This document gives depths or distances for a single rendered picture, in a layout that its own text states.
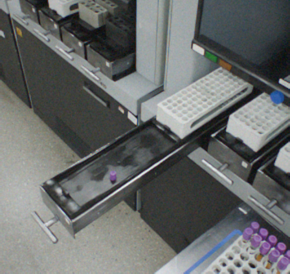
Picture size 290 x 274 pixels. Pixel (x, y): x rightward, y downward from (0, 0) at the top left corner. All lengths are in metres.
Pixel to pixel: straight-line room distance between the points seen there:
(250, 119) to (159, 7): 0.40
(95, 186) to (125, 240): 0.87
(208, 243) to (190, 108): 0.37
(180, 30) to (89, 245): 1.04
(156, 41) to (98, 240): 0.94
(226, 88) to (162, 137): 0.23
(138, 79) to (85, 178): 0.49
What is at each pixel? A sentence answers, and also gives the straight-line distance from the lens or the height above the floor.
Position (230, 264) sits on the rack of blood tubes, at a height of 0.88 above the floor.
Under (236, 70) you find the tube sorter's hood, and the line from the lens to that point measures 1.00.
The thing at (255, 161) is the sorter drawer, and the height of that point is 0.81.
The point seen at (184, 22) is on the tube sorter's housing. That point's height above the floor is 1.01.
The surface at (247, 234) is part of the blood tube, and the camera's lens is 0.75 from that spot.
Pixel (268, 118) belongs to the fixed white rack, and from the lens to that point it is 1.08.
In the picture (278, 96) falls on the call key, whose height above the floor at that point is 0.99.
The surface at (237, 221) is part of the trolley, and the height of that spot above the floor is 0.82.
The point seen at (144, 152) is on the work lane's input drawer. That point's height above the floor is 0.80.
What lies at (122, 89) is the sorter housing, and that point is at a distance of 1.30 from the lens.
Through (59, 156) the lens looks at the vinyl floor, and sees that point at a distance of 2.11.
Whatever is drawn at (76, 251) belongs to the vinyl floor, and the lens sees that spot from 1.78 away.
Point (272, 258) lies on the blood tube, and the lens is 0.74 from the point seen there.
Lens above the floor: 1.56
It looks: 45 degrees down
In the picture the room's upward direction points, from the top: 2 degrees clockwise
